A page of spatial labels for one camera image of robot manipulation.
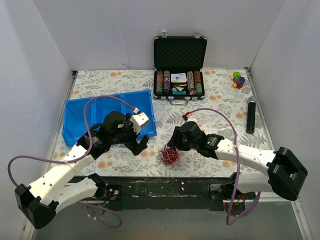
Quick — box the red wire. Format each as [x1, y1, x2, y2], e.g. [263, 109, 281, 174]
[158, 144, 182, 168]

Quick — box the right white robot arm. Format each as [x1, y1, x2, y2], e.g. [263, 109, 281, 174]
[167, 121, 308, 201]

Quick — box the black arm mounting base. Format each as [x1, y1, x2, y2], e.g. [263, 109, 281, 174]
[77, 176, 251, 212]

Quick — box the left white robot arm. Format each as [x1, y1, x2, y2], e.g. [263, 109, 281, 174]
[14, 111, 149, 230]

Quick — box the blue plastic divided bin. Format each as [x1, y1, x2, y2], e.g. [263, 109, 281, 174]
[62, 90, 157, 147]

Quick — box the floral table mat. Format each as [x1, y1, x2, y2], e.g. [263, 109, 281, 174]
[68, 68, 274, 177]

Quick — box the playing card deck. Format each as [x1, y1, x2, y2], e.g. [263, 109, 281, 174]
[170, 72, 187, 83]

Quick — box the black handheld microphone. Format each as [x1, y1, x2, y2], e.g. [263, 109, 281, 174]
[246, 96, 257, 134]

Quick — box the colourful toy block train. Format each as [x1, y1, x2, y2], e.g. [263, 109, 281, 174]
[229, 71, 246, 89]

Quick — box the black poker chip case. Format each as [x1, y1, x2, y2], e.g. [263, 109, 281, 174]
[153, 32, 208, 103]

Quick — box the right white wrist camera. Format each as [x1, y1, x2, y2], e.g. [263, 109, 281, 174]
[182, 114, 198, 123]

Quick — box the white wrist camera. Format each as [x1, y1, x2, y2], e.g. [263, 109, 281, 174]
[182, 114, 198, 123]
[130, 112, 150, 134]

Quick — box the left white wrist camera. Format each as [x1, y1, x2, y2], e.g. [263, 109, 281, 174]
[130, 112, 150, 134]

